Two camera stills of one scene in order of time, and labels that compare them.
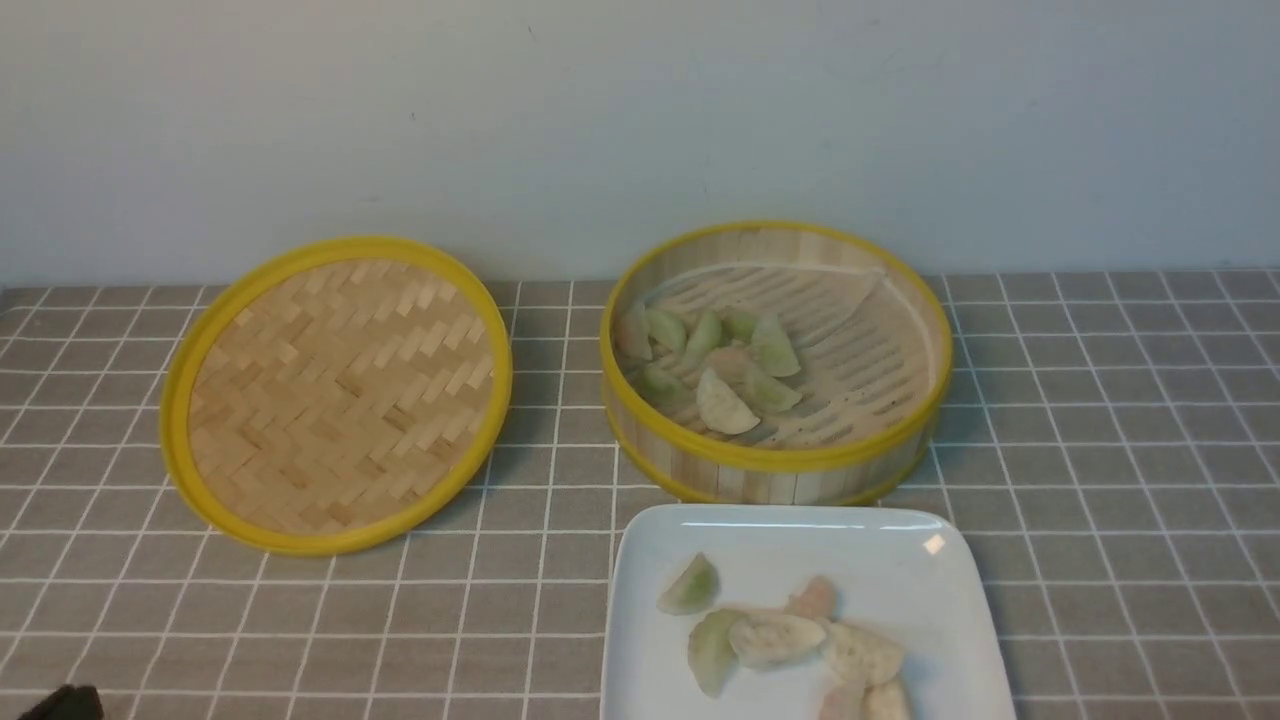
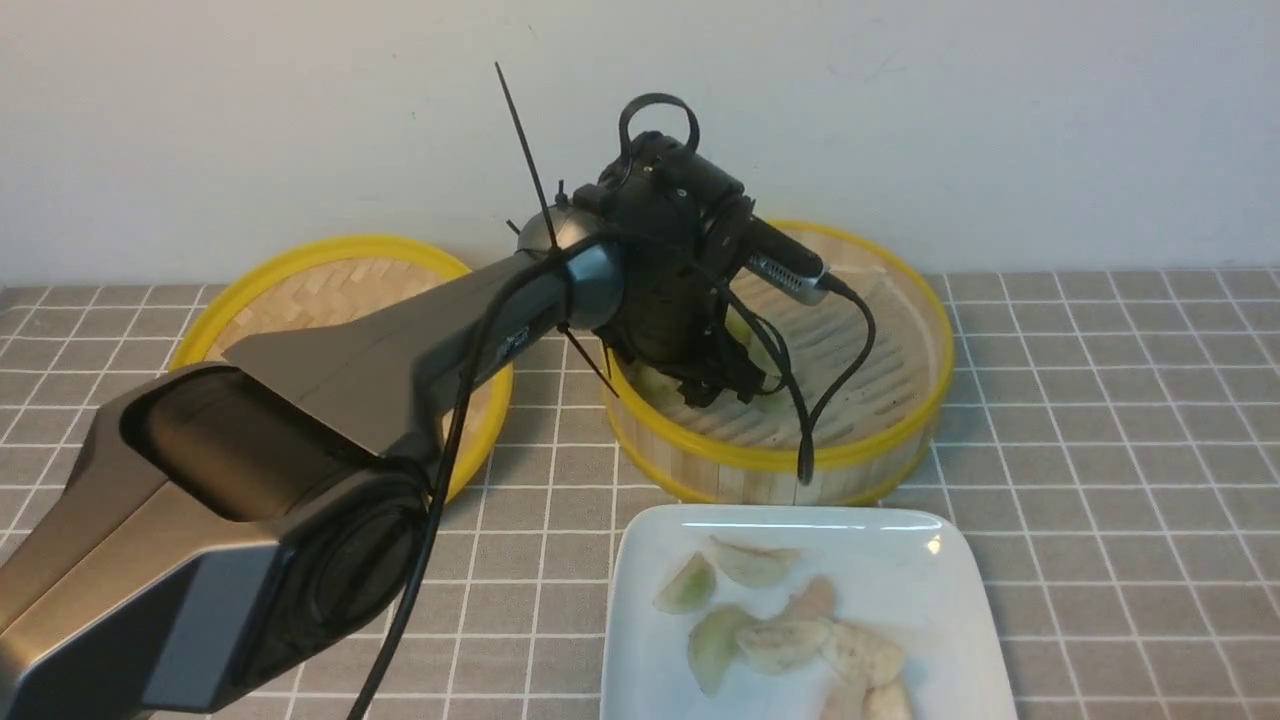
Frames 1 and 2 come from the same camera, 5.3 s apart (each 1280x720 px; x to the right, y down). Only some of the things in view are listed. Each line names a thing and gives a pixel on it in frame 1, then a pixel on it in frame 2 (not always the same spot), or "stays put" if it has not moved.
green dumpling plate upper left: (693, 590) stays put
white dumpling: (720, 408) to (753, 568)
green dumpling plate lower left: (712, 653) stays put
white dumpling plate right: (861, 658) stays put
